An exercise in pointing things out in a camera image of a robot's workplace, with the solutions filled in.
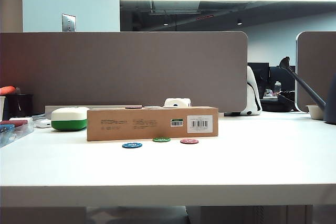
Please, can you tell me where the white and black robot figure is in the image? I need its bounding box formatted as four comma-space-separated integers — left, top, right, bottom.
224, 66, 263, 116

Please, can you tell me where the white paper cup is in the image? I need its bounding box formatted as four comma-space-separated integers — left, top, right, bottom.
0, 95, 6, 121

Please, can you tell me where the brown cardboard rectangular box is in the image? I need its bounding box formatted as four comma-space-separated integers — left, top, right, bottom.
87, 106, 219, 142

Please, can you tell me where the metal wall switch plate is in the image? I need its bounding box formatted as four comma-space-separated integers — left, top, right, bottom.
61, 13, 76, 33

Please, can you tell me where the small white case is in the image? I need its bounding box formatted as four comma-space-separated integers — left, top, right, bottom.
35, 118, 52, 129

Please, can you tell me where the black bag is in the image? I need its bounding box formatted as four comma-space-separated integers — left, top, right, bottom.
261, 90, 299, 113

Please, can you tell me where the white dotted cube box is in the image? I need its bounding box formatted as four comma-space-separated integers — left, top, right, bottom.
164, 98, 192, 109

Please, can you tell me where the clear plastic chip case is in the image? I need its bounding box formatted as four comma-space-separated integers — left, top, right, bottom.
0, 118, 35, 148

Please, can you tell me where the black computer monitor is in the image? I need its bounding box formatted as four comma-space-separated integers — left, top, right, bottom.
248, 62, 270, 97
269, 66, 296, 97

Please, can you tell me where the wide grey desk partition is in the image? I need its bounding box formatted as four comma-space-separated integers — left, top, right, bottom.
0, 31, 249, 115

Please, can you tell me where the red chip stack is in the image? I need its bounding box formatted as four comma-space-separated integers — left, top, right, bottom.
0, 120, 28, 128

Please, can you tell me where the white paper bowl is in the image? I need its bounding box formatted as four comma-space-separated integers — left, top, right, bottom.
306, 104, 327, 120

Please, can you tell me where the narrow grey desk partition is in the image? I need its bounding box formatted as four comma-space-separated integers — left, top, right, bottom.
296, 31, 336, 113

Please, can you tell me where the dark grey watering can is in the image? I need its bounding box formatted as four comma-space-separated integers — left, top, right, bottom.
279, 56, 336, 125

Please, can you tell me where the blue poker chip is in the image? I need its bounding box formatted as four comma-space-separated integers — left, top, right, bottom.
121, 142, 143, 149

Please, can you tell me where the black pen holder cup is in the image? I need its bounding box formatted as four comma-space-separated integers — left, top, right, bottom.
5, 93, 34, 118

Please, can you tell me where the white and green soap box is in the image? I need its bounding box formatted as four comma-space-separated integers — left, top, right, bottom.
50, 106, 91, 132

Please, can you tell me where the orange soft object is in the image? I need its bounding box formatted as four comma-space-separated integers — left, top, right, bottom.
0, 86, 17, 95

